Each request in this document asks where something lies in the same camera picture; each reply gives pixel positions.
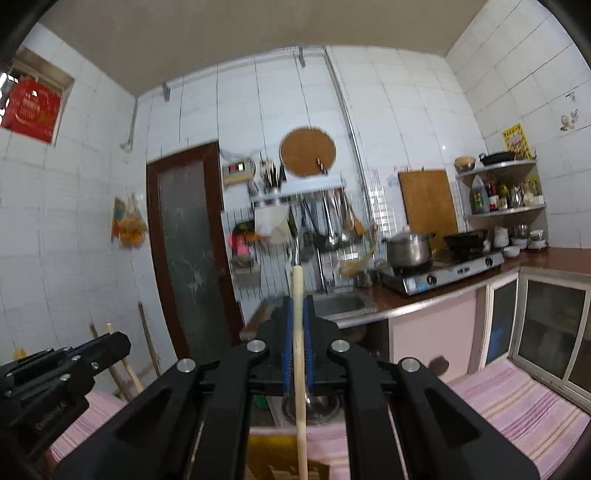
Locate white wall power strip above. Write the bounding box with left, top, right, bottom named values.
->
left=222, top=159, right=257, bottom=185

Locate long wooden stick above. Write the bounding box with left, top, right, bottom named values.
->
left=139, top=302, right=161, bottom=379

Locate row of condiment bottles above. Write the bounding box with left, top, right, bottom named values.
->
left=489, top=178, right=543, bottom=210

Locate stack of small bowls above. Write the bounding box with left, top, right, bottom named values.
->
left=493, top=224, right=548, bottom=257

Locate red cardboard box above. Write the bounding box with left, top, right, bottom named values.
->
left=0, top=76, right=63, bottom=141

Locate brown frosted glass door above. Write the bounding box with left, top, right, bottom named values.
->
left=146, top=141, right=245, bottom=365

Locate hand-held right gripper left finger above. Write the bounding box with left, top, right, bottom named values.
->
left=54, top=296, right=296, bottom=480

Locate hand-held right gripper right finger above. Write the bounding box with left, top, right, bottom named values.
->
left=302, top=298, right=541, bottom=480

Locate pink striped tablecloth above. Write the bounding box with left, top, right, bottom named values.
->
left=46, top=357, right=587, bottom=480

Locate grey wall pipe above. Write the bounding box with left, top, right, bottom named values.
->
left=323, top=46, right=370, bottom=232

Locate white hanging cloth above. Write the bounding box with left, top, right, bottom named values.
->
left=254, top=208, right=294, bottom=245

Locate wooden chopstick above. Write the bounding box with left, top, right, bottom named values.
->
left=292, top=265, right=309, bottom=480

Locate steel gas stove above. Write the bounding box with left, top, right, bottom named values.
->
left=381, top=249, right=505, bottom=297

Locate steel cooking pot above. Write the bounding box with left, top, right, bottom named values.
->
left=382, top=226, right=437, bottom=269

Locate glass door base cabinet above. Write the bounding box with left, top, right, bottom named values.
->
left=480, top=268, right=591, bottom=402

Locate large oil bottle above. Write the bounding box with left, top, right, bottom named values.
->
left=470, top=174, right=491, bottom=214

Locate hanging bag of oranges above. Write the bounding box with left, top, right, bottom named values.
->
left=113, top=194, right=148, bottom=250

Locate row of hanging ladles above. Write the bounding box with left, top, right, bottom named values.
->
left=288, top=189, right=370, bottom=252

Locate black frying pan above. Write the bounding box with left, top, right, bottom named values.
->
left=479, top=151, right=517, bottom=166

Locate round wooden board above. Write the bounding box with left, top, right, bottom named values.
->
left=279, top=127, right=337, bottom=177

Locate pink hanging bag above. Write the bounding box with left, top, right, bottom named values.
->
left=229, top=222, right=259, bottom=268

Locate black wok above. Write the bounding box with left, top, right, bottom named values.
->
left=443, top=229, right=490, bottom=252

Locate steel sink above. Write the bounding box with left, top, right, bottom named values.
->
left=263, top=291, right=379, bottom=324

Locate steel basin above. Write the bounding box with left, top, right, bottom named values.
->
left=281, top=392, right=340, bottom=425

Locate white corner shelf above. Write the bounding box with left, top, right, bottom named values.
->
left=455, top=159, right=550, bottom=250

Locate white wall shelf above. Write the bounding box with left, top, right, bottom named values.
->
left=250, top=181, right=348, bottom=207

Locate steel knife holder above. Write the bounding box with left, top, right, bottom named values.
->
left=260, top=159, right=287, bottom=195

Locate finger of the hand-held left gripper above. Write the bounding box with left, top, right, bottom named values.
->
left=51, top=331, right=132, bottom=386

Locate short wooden stick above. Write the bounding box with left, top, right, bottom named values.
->
left=89, top=323, right=144, bottom=398

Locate rectangular wooden cutting board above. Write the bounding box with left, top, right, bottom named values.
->
left=398, top=169, right=460, bottom=237

